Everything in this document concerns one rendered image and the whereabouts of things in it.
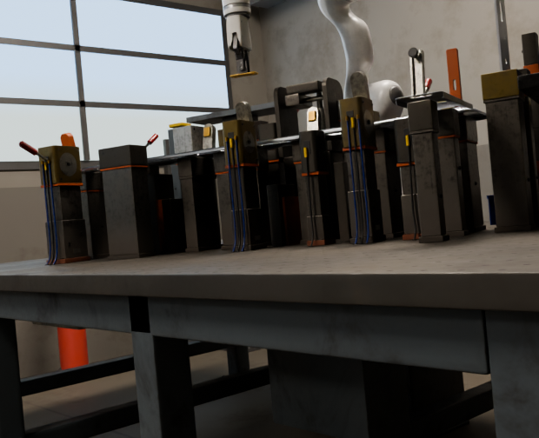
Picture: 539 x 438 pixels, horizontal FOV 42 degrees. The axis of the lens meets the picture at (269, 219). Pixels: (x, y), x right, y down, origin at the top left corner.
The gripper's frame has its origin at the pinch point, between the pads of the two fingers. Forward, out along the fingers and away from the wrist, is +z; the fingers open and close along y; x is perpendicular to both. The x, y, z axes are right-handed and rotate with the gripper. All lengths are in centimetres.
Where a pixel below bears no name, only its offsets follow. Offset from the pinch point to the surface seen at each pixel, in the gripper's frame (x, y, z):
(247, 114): 7.4, 24.5, 18.0
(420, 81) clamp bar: 52, 3, 13
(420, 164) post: 54, 60, 39
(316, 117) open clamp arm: 20.8, -1.5, 18.5
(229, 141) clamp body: 4.1, 31.9, 25.4
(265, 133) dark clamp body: 2.4, -7.7, 20.2
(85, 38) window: -162, -191, -76
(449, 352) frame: 60, 124, 63
